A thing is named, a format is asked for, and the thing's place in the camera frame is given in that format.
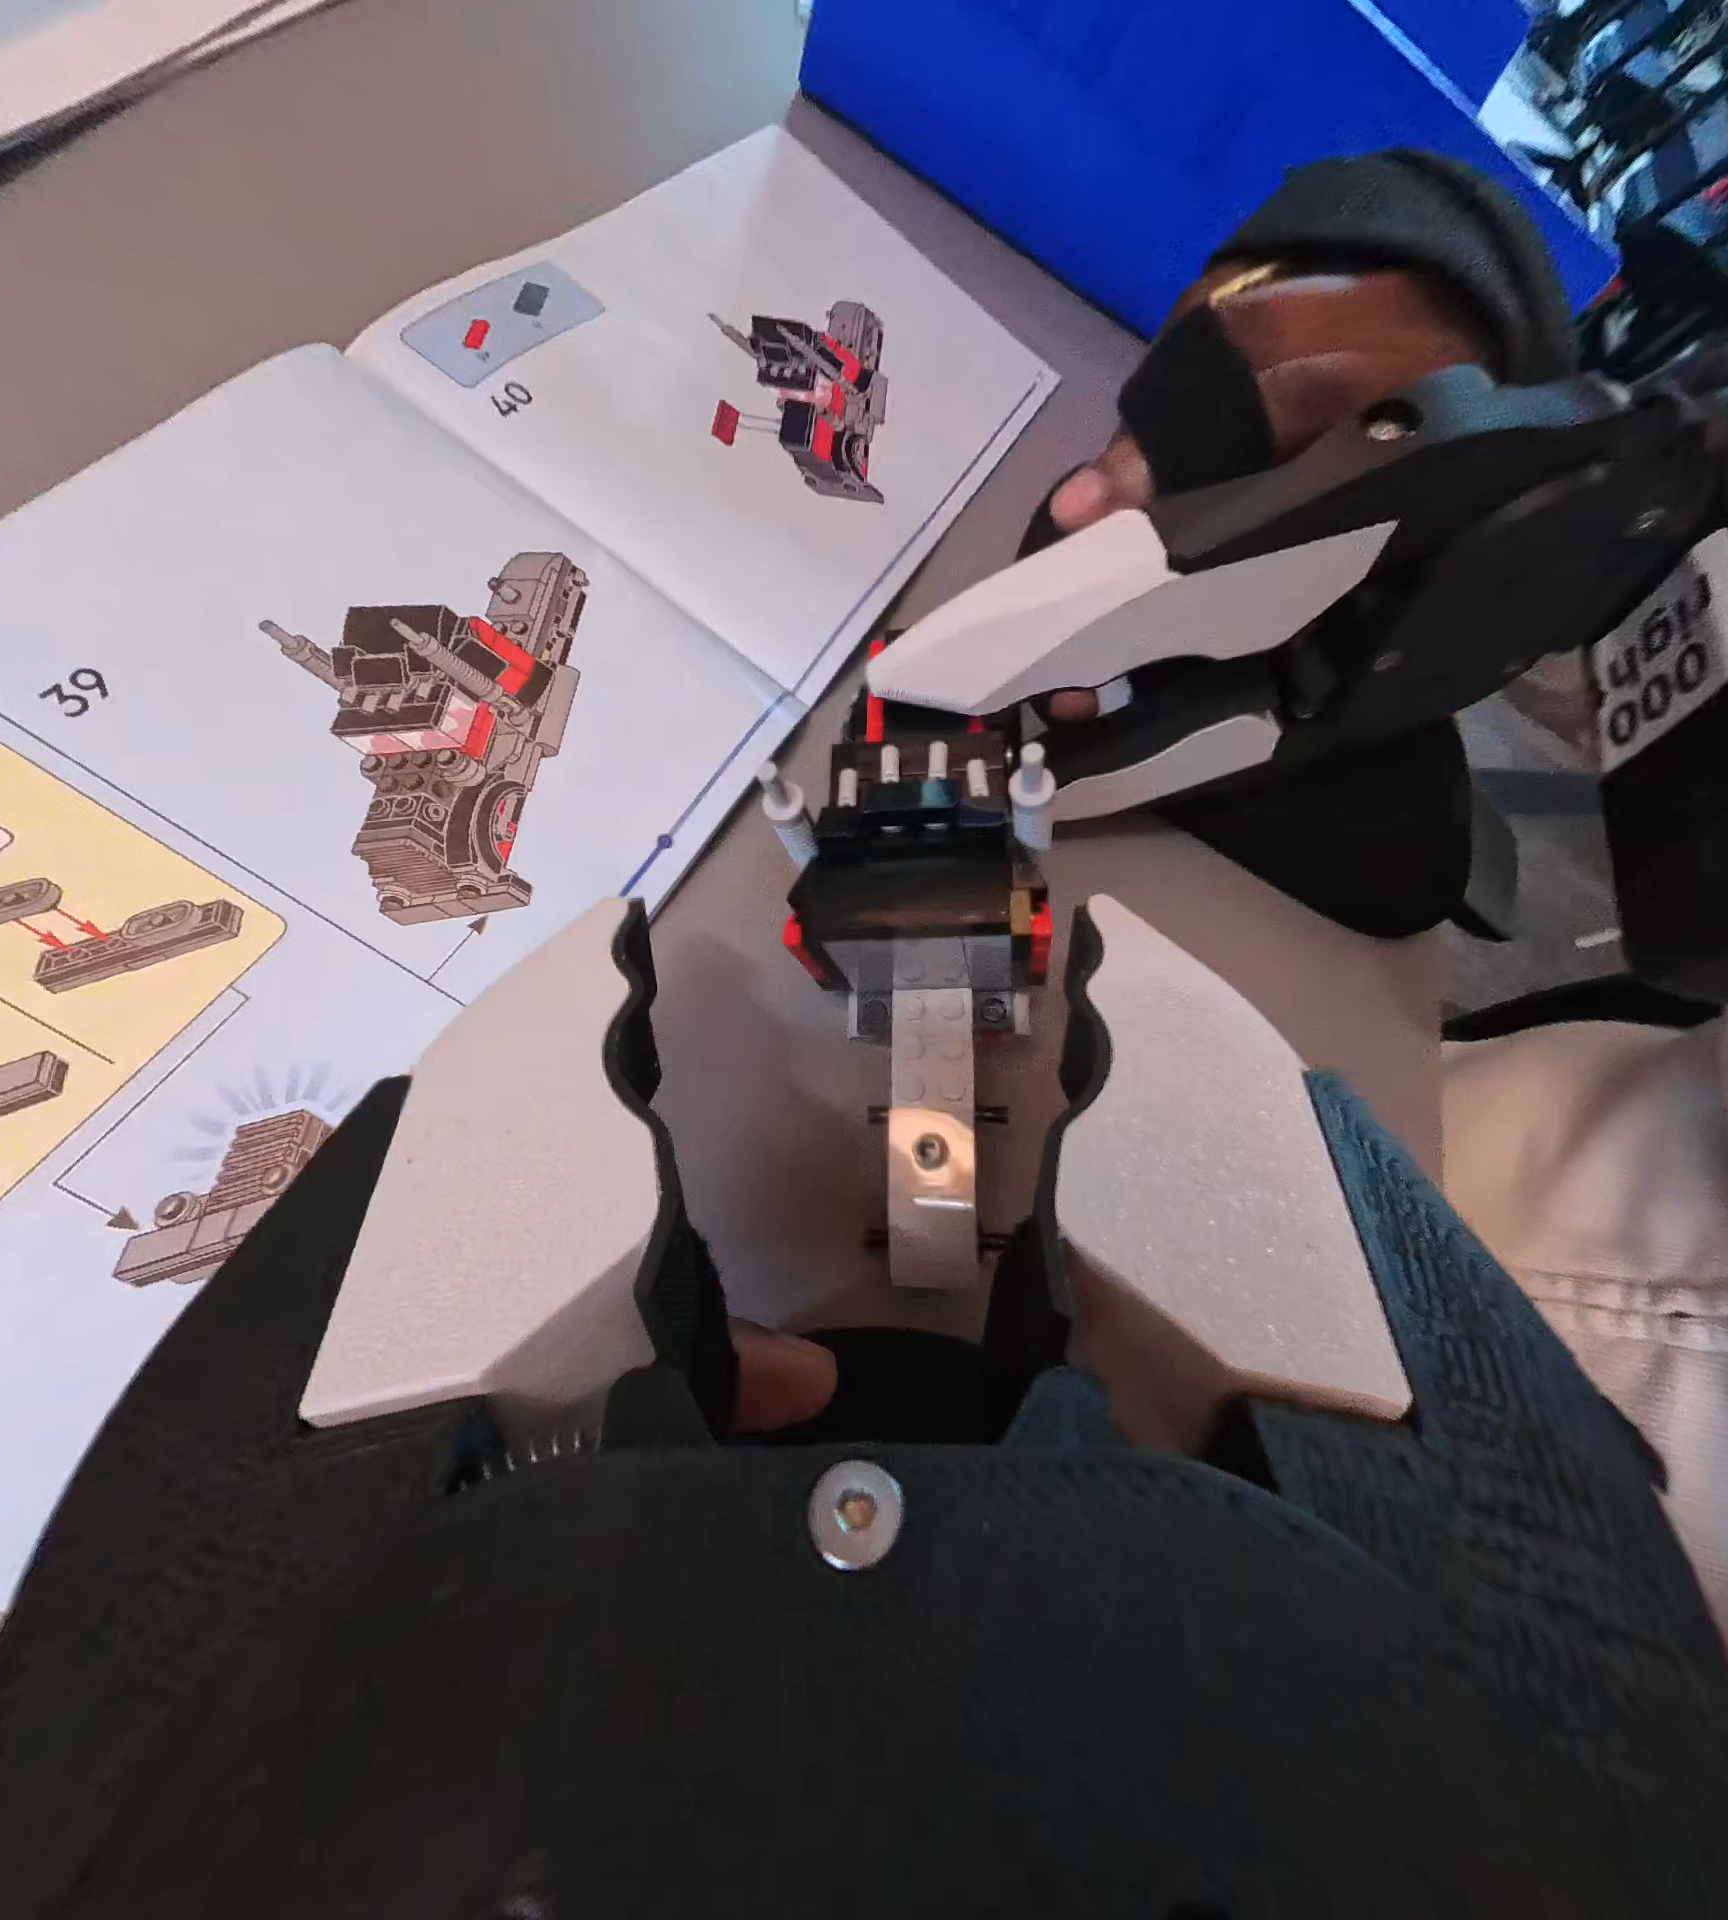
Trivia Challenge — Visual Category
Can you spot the person's right hand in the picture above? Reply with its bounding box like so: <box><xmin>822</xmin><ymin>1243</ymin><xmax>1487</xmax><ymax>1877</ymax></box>
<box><xmin>1047</xmin><ymin>268</ymin><xmax>1493</xmax><ymax>532</ymax></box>

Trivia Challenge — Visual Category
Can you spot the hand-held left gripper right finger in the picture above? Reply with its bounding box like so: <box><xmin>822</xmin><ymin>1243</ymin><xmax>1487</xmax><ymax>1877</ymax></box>
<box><xmin>980</xmin><ymin>893</ymin><xmax>1416</xmax><ymax>1452</ymax></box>

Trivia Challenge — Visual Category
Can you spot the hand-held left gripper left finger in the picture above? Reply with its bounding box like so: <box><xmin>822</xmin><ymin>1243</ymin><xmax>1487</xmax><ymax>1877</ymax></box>
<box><xmin>297</xmin><ymin>896</ymin><xmax>740</xmax><ymax>1452</ymax></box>

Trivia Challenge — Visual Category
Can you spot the person's left hand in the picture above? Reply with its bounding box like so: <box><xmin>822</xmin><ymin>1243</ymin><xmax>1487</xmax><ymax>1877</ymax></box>
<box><xmin>728</xmin><ymin>1324</ymin><xmax>841</xmax><ymax>1436</ymax></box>

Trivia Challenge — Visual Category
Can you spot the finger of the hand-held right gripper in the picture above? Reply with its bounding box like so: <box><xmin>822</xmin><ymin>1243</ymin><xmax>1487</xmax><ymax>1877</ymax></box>
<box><xmin>1034</xmin><ymin>675</ymin><xmax>1294</xmax><ymax>828</ymax></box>
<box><xmin>863</xmin><ymin>507</ymin><xmax>1402</xmax><ymax>718</ymax></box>

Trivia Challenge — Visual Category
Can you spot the open instruction booklet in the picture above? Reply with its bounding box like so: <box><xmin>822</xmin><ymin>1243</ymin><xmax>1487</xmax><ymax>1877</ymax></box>
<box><xmin>0</xmin><ymin>123</ymin><xmax>1061</xmax><ymax>1606</ymax></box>

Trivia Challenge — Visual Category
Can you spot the black red lego truck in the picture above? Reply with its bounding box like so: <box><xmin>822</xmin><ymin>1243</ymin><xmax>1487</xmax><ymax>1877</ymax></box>
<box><xmin>758</xmin><ymin>637</ymin><xmax>1065</xmax><ymax>1295</ymax></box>

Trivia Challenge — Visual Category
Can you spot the blue plastic object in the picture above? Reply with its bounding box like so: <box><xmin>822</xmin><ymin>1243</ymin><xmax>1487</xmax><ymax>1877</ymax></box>
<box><xmin>799</xmin><ymin>0</ymin><xmax>1623</xmax><ymax>350</ymax></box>

